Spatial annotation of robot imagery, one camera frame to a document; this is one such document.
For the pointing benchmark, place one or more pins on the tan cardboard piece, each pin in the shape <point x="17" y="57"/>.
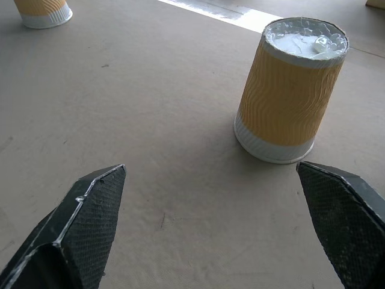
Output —
<point x="376" y="3"/>

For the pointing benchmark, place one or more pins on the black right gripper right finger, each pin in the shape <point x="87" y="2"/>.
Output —
<point x="346" y="222"/>

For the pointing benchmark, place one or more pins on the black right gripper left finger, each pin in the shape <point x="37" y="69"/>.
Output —
<point x="81" y="228"/>

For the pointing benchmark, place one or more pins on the orange white ribbed paper cup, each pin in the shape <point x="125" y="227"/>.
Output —
<point x="42" y="13"/>
<point x="285" y="102"/>

